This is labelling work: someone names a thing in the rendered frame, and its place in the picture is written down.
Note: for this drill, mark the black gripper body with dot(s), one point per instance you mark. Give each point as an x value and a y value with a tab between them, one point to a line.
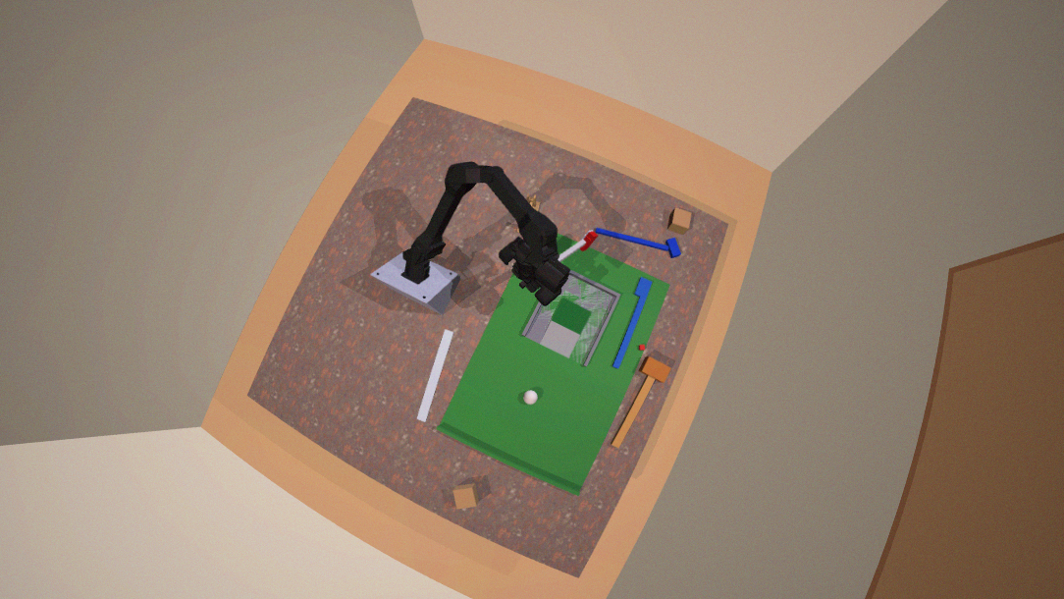
543	295

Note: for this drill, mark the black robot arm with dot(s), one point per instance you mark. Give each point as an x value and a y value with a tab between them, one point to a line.
537	250

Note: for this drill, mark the green mat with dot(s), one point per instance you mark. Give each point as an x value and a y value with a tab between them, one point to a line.
561	434

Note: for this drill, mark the tan box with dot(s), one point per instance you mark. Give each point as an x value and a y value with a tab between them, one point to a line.
679	221
465	496

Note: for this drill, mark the blue l-shaped block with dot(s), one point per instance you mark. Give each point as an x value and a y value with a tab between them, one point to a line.
641	291

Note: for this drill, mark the blue long bar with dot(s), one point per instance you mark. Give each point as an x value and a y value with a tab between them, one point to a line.
671	244

